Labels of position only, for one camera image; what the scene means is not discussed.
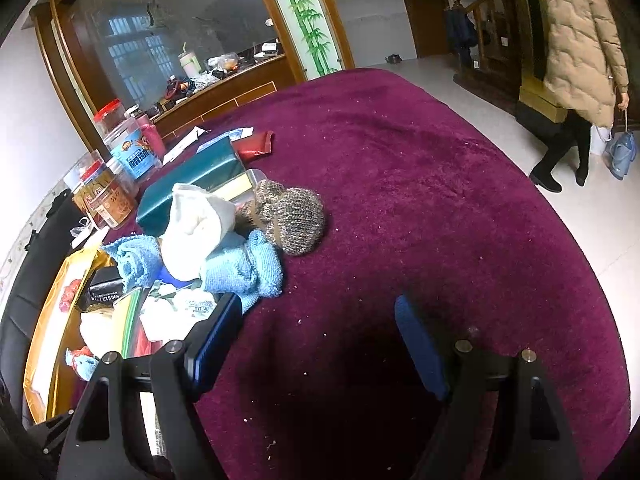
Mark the multicolour cloth pack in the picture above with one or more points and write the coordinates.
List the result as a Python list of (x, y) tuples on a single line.
[(134, 339)]

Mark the black sofa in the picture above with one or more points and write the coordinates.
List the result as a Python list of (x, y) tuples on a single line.
[(45, 251)]

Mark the orange label plastic jar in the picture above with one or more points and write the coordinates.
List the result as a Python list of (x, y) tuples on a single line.
[(104, 191)]

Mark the yellow gift box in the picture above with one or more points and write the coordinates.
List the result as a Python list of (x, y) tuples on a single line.
[(49, 384)]

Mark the person in beige coat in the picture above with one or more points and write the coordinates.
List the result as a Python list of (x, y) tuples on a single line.
[(587, 75)]

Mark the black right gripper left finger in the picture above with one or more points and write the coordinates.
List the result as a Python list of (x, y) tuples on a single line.
[(137, 419)]

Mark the light blue towel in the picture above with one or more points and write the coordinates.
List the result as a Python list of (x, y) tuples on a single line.
[(248, 267)]

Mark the blue label plastic jar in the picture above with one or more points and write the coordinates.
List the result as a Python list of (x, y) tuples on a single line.
[(128, 145)]

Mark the wooden sideboard cabinet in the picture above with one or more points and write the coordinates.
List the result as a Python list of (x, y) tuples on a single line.
[(96, 51)]

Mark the white cloth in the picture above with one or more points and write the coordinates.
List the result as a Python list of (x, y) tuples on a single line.
[(198, 221)]

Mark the blue white packet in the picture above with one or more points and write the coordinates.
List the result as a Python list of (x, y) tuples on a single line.
[(231, 136)]

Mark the pink bottle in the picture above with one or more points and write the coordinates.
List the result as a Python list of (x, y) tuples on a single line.
[(151, 135)]

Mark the maroon velvet tablecloth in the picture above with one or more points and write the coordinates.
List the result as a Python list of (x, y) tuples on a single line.
[(319, 384)]

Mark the black snack packet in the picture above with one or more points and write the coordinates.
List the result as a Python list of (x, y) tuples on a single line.
[(103, 288)]

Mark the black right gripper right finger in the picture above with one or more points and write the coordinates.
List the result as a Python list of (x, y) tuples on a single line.
[(500, 416)]

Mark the bamboo painted glass panel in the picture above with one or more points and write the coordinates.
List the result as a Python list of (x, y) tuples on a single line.
[(314, 42)]

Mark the white paper sheet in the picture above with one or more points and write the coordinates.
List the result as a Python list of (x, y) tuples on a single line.
[(190, 138)]

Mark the brown knitted hat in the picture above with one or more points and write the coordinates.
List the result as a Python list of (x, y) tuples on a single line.
[(293, 219)]

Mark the red wallet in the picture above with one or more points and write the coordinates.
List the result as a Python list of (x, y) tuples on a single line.
[(255, 146)]

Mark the wooden stair railing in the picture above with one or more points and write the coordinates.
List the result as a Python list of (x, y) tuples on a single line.
[(495, 74)]

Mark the blue handbag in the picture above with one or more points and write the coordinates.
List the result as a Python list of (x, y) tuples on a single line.
[(622, 150)]

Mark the red lid plastic jar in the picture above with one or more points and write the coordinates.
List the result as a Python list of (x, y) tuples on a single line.
[(109, 117)]

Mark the teal rectangular box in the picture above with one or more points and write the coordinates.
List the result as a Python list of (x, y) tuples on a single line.
[(209, 169)]

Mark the white cup with straw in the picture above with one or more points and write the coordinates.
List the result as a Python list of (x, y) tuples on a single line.
[(189, 63)]

